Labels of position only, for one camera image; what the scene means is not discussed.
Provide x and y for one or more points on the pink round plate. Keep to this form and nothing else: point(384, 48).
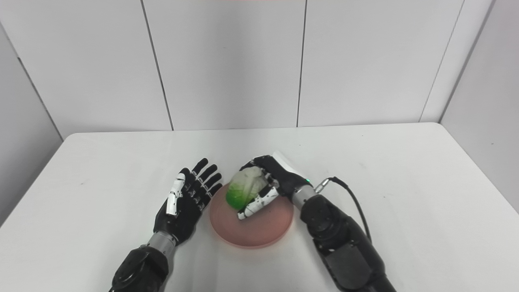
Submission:
point(259, 227)

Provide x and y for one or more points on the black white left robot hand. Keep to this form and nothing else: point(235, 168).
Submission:
point(184, 207)

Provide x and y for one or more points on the green white toy cabbage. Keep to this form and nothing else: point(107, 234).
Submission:
point(245, 188)

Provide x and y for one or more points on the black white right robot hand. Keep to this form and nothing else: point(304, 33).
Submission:
point(286, 178)

